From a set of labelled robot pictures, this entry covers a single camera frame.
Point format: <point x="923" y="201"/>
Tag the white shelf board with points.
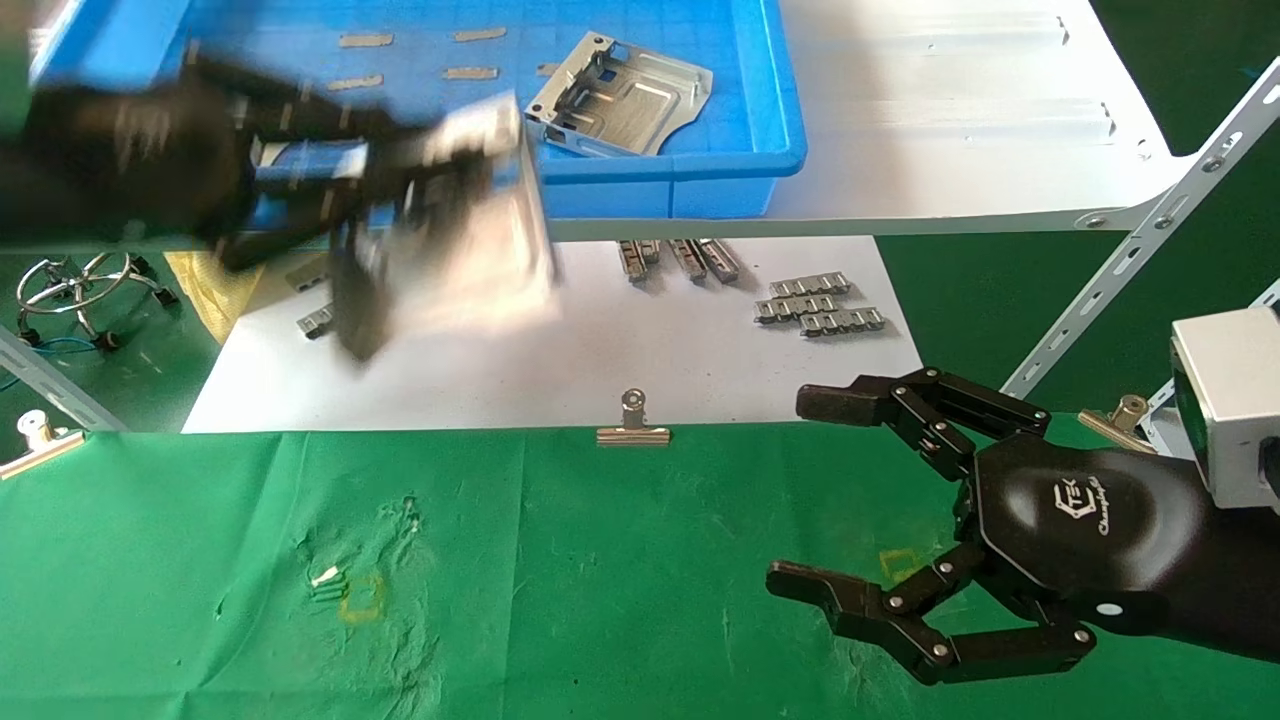
<point x="950" y="120"/>

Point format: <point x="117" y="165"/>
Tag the brass binder clip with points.
<point x="1115" y="425"/>

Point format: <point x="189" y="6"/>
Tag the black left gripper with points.
<point x="130" y="160"/>

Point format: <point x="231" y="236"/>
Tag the silver binder clip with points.
<point x="40" y="445"/>
<point x="633" y="425"/>

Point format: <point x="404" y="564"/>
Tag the long white slotted strut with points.
<point x="1150" y="225"/>

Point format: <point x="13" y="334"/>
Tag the grey slotted strut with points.
<point x="60" y="392"/>

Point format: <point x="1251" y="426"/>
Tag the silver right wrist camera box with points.
<point x="1235" y="400"/>

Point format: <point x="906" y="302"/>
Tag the green table cloth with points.
<point x="650" y="580"/>

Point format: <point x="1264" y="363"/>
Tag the white board sheet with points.
<point x="600" y="370"/>

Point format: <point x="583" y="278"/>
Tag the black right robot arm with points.
<point x="1255" y="580"/>

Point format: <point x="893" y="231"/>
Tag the small white scrap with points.
<point x="325" y="577"/>

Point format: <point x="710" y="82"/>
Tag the blue plastic tray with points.
<point x="650" y="190"/>

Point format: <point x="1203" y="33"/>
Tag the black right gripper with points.
<point x="1090" y="530"/>

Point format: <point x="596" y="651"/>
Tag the stamped sheet metal bracket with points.
<point x="480" y="260"/>
<point x="625" y="105"/>

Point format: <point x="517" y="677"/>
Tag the yellow cloth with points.
<point x="205" y="295"/>

